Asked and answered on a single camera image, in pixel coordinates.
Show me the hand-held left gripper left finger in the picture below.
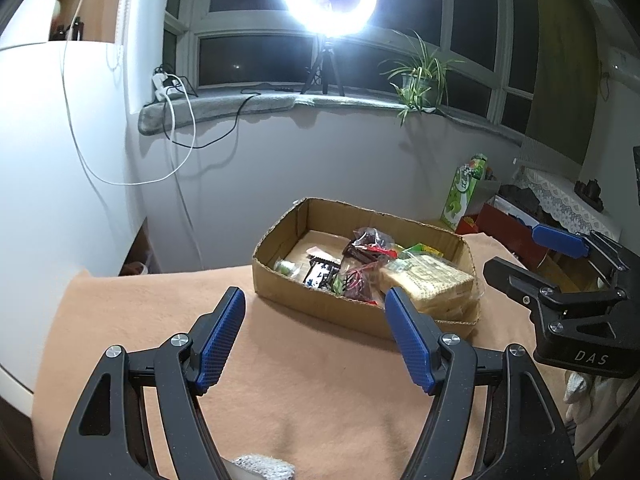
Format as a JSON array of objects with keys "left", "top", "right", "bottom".
[{"left": 52, "top": 286, "right": 247, "bottom": 480}]

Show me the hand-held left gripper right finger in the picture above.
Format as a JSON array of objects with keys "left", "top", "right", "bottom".
[{"left": 384, "top": 286, "right": 576, "bottom": 480}]

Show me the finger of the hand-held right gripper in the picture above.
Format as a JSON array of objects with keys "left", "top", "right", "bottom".
[
  {"left": 481, "top": 256, "right": 562, "bottom": 312},
  {"left": 531, "top": 224, "right": 634, "bottom": 292}
]

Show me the yellow wafer biscuit packet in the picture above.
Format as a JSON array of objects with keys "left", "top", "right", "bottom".
[{"left": 379, "top": 254, "right": 477, "bottom": 322}]

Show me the green jelly packet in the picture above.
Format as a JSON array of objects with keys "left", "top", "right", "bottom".
[{"left": 400, "top": 242, "right": 444, "bottom": 261}]

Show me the brown cardboard box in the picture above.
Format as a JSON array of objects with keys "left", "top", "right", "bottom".
[{"left": 251, "top": 196, "right": 482, "bottom": 342}]

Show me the brown chocolate bar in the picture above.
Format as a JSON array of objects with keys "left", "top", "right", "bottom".
[{"left": 304, "top": 257, "right": 344, "bottom": 292}]

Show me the white lace cloth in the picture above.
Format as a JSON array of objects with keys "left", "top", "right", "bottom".
[{"left": 515, "top": 164, "right": 622, "bottom": 237}]

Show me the red box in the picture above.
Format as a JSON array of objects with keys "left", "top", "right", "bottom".
[{"left": 460, "top": 202, "right": 547, "bottom": 267}]

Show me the dark cloth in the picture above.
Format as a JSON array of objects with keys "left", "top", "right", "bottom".
[{"left": 500, "top": 184, "right": 544, "bottom": 217}]

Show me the small dark figurine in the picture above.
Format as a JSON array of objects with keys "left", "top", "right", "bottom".
[{"left": 575, "top": 179, "right": 607, "bottom": 207}]

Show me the green carton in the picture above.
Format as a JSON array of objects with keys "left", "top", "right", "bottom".
[{"left": 441, "top": 154, "right": 489, "bottom": 229}]

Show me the dark olive curtain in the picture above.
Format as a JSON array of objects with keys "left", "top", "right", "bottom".
[{"left": 524, "top": 0, "right": 602, "bottom": 167}]

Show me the potted spider plant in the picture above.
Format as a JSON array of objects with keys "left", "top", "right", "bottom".
[{"left": 379, "top": 30, "right": 467, "bottom": 127}]

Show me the white power strip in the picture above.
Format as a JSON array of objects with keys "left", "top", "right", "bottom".
[{"left": 151, "top": 66, "right": 184, "bottom": 102}]

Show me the black tripod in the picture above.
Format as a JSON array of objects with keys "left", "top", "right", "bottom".
[{"left": 300, "top": 35, "right": 347, "bottom": 97}]

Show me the window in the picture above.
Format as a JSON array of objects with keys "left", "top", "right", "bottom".
[{"left": 164, "top": 0, "right": 537, "bottom": 127}]

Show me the white ribbed strip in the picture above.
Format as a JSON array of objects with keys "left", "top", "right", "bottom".
[{"left": 114, "top": 0, "right": 139, "bottom": 63}]

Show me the black cable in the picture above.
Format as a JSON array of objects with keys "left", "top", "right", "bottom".
[{"left": 172, "top": 87, "right": 306, "bottom": 151}]

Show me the long white cable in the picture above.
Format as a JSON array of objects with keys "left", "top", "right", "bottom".
[{"left": 61, "top": 0, "right": 197, "bottom": 187}]

